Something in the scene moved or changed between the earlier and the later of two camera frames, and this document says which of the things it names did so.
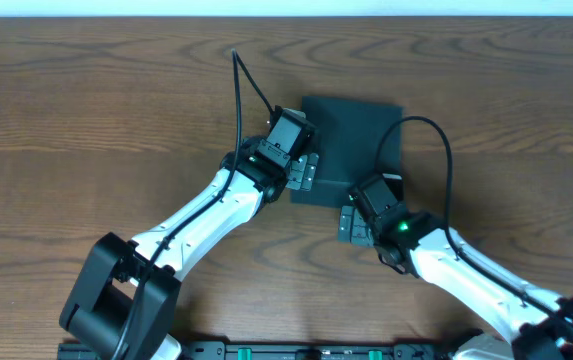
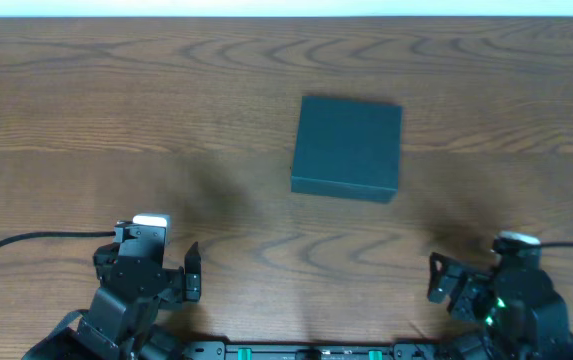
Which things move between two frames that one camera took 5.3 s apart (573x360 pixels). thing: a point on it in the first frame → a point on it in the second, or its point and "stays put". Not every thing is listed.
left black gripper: [304, 172] → [181, 285]
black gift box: [347, 138] stays put
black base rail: [284, 351] stays put
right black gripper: [354, 226] → [451, 288]
